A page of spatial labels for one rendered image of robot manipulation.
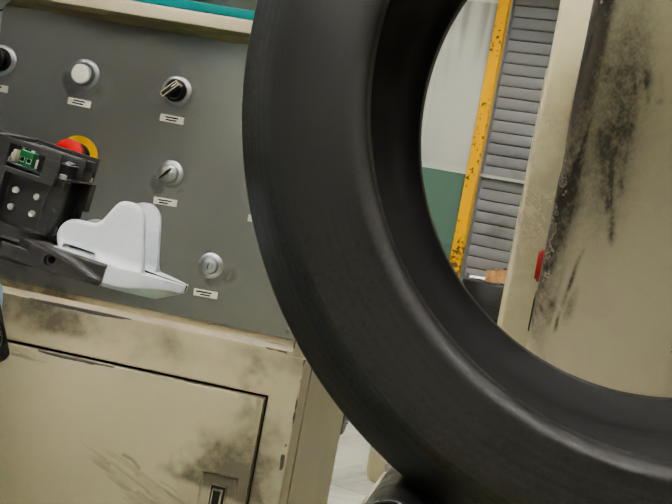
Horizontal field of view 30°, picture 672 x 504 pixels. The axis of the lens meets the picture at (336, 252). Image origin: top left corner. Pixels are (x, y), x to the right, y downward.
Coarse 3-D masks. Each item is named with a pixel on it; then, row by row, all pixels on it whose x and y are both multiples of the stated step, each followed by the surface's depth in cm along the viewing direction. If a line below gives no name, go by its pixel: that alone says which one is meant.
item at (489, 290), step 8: (488, 272) 753; (496, 272) 752; (504, 272) 789; (464, 280) 749; (472, 280) 744; (480, 280) 764; (488, 280) 752; (496, 280) 753; (504, 280) 790; (472, 288) 741; (480, 288) 738; (488, 288) 737; (496, 288) 737; (472, 296) 741; (480, 296) 738; (488, 296) 737; (496, 296) 738; (480, 304) 738; (488, 304) 737; (496, 304) 738; (488, 312) 738; (496, 312) 739; (496, 320) 739
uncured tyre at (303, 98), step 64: (320, 0) 72; (384, 0) 72; (448, 0) 98; (256, 64) 76; (320, 64) 72; (384, 64) 99; (256, 128) 75; (320, 128) 72; (384, 128) 99; (256, 192) 76; (320, 192) 72; (384, 192) 99; (320, 256) 72; (384, 256) 71; (320, 320) 74; (384, 320) 71; (448, 320) 98; (384, 384) 72; (448, 384) 71; (512, 384) 97; (576, 384) 97; (384, 448) 75; (448, 448) 71; (512, 448) 70; (576, 448) 69; (640, 448) 96
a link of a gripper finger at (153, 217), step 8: (144, 208) 88; (152, 208) 88; (152, 216) 88; (160, 216) 88; (152, 224) 88; (160, 224) 88; (152, 232) 88; (160, 232) 88; (152, 240) 88; (80, 248) 89; (152, 248) 88; (152, 256) 88; (152, 264) 88; (152, 272) 87; (160, 272) 88; (176, 280) 87
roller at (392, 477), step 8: (392, 472) 83; (384, 480) 81; (392, 480) 80; (400, 480) 79; (376, 488) 80; (384, 488) 77; (392, 488) 77; (400, 488) 77; (408, 488) 78; (416, 488) 78; (376, 496) 76; (384, 496) 75; (392, 496) 75; (400, 496) 75; (408, 496) 76; (416, 496) 77; (424, 496) 78
